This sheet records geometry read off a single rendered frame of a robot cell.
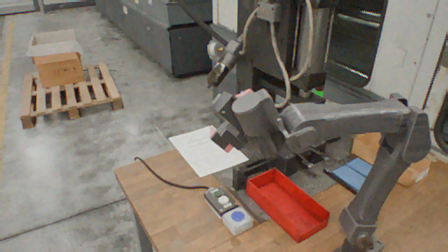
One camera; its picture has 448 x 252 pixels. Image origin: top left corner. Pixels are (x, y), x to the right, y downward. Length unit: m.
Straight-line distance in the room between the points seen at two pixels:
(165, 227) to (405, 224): 0.73
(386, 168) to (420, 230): 0.41
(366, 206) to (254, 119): 0.39
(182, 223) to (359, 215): 0.50
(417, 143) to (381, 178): 0.11
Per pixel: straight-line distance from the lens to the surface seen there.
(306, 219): 1.06
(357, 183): 1.21
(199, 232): 1.00
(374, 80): 1.74
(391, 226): 1.13
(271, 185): 1.15
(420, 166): 1.38
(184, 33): 4.17
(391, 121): 0.71
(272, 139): 0.61
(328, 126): 0.63
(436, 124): 1.54
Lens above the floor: 1.65
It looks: 31 degrees down
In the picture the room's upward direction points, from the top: straight up
